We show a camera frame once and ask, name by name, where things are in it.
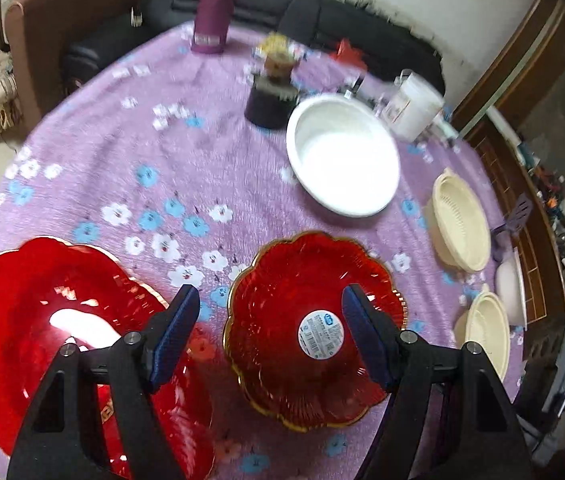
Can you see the brown armchair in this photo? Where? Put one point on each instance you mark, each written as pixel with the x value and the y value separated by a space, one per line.
pixel 38 32

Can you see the cream plastic bowl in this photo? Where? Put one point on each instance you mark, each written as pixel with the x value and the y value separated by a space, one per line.
pixel 457 223
pixel 486 323

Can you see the wooden cabinet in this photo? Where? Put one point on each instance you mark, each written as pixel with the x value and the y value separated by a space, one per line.
pixel 514 117

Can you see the white ceramic bowl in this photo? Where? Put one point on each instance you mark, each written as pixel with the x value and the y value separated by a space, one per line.
pixel 343 155

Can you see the red plastic bag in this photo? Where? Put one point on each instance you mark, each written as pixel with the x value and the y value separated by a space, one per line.
pixel 346 54

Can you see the purple floral tablecloth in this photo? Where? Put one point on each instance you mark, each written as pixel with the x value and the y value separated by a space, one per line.
pixel 154 162

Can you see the red glass plate large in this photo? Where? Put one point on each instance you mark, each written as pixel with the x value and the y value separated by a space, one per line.
pixel 53 293

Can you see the red glass bowl gold rim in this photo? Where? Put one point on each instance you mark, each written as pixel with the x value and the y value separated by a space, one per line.
pixel 285 336

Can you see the white plastic jar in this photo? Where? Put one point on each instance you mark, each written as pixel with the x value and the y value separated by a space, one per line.
pixel 413 106

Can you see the black leather sofa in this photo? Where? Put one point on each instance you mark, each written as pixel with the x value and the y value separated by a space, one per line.
pixel 386 48

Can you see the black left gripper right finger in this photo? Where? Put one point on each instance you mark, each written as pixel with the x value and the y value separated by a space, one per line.
pixel 479 434

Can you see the purple thermos bottle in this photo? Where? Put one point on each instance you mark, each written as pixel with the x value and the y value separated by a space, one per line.
pixel 211 26

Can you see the black cup with cork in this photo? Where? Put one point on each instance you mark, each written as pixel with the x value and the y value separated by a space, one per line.
pixel 272 96

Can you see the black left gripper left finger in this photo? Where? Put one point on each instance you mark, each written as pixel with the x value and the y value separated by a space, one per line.
pixel 61 436

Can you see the yellow snack packet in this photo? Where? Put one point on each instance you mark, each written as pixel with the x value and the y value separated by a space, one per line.
pixel 275 43

